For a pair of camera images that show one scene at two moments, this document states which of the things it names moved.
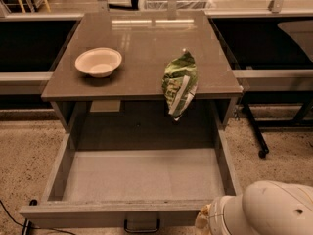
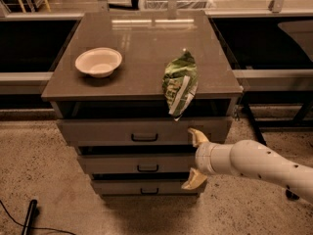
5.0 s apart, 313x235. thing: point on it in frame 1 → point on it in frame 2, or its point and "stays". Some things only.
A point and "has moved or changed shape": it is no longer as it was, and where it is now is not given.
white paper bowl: [99, 62] stays
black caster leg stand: [303, 119] stays
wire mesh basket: [183, 3] stays
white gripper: [217, 219] → [202, 159]
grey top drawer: [141, 165] has moved or changed shape
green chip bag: [179, 79] stays
